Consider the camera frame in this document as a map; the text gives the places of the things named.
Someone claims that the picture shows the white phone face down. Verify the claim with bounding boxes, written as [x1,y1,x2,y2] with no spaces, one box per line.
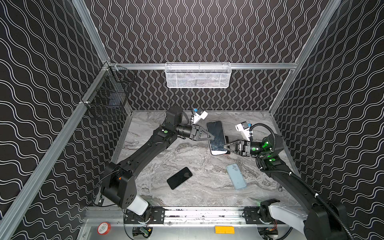
[206,121,228,156]

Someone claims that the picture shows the light blue phone case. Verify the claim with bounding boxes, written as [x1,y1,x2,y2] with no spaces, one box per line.
[226,164,247,190]

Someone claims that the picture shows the black phone screen up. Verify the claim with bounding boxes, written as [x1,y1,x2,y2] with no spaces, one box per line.
[167,167,193,190]

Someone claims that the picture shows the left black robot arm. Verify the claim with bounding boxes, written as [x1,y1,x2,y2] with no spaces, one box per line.
[100,105,215,223]

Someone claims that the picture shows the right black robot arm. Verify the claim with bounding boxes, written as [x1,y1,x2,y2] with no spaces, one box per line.
[224,122,353,240]

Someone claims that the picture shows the yellow block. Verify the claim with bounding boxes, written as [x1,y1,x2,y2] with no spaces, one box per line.
[215,226,235,235]

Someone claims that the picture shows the red tape roll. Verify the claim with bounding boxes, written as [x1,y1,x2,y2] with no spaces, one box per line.
[97,222,112,235]

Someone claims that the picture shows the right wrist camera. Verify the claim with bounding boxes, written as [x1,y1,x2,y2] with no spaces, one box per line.
[235,122,252,141]

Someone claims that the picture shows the white wire mesh basket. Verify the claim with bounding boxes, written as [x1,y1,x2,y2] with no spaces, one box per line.
[165,62,232,89]

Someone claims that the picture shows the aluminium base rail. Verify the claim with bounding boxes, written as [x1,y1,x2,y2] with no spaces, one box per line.
[85,206,301,226]

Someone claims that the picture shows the black wire basket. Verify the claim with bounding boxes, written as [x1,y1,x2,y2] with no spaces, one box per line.
[85,66,137,122]

